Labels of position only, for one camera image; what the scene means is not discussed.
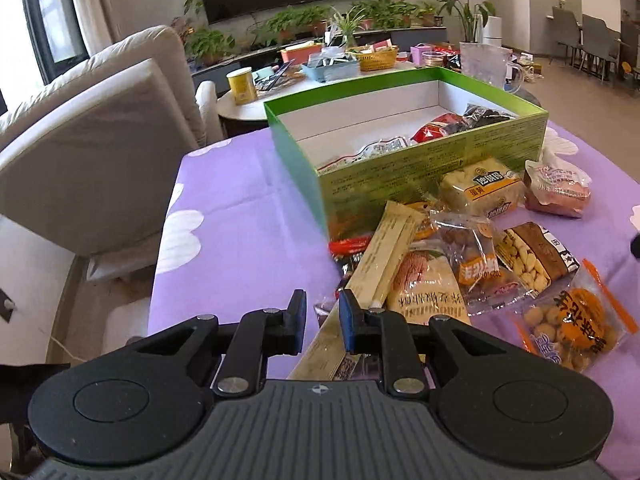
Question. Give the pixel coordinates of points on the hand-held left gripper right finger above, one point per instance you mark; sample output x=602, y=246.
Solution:
x=346, y=322

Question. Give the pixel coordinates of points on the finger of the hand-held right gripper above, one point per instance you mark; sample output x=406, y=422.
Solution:
x=636, y=247

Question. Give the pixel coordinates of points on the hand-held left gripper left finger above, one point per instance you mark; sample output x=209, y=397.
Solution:
x=300, y=312

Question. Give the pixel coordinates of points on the red black candy packet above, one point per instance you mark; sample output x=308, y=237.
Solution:
x=350, y=246

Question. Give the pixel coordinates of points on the clear packet of brown dates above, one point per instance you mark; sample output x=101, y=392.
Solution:
x=467, y=255

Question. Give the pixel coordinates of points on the green cardboard box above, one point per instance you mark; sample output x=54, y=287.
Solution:
x=400, y=175

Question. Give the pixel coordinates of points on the long beige stick packet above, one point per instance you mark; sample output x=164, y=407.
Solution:
x=380, y=255

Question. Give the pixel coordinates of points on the beige packet with pink print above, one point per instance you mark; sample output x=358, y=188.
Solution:
x=425, y=285

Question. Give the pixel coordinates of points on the orange-edged zip bag of balls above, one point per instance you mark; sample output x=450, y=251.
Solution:
x=575, y=320

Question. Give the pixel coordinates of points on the pink sausage packet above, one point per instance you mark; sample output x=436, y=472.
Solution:
x=557, y=187

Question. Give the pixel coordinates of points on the brown packet of peanuts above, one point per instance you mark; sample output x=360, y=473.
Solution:
x=535, y=255

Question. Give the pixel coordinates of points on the small orange snack packet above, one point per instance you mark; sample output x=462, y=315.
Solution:
x=425, y=225

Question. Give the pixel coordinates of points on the yellow bread packet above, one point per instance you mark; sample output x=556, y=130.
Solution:
x=480, y=185

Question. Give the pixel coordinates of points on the white packet with red print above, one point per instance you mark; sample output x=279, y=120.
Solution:
x=372, y=152

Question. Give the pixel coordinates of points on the white footstool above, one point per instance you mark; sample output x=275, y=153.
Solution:
x=125, y=325

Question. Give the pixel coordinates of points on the black snack packet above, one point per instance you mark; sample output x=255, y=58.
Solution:
x=487, y=116

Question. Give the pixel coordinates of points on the grey dining chair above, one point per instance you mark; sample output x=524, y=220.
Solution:
x=597, y=42
x=565, y=30

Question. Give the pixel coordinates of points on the red snack packet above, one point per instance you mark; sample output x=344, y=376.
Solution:
x=432, y=130

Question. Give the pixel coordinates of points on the round white table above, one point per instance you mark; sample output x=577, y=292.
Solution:
x=290, y=97

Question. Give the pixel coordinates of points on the yellow can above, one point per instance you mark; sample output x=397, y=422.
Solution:
x=242, y=87

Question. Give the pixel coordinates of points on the clear plastic pitcher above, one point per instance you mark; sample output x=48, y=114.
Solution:
x=482, y=67

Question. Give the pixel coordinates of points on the blue tray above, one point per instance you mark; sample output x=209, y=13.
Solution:
x=332, y=72

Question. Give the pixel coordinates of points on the pink orange box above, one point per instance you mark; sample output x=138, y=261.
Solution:
x=300, y=54

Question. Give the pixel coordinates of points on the white air purifier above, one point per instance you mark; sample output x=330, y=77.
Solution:
x=491, y=30

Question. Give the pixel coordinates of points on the yellow woven basket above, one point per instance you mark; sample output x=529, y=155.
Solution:
x=375, y=60

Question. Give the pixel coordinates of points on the white sofa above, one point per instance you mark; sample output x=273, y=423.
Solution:
x=100, y=125

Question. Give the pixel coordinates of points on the small purple box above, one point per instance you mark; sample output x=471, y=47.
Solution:
x=420, y=55

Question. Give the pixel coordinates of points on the bushy green potted plant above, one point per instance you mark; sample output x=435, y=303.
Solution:
x=210, y=45

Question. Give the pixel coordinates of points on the large-leaf potted plant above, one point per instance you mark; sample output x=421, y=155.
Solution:
x=467, y=10

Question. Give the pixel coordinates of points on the spider plant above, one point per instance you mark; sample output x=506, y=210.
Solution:
x=347, y=25

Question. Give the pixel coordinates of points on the black framed window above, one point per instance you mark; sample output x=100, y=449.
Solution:
x=55, y=20

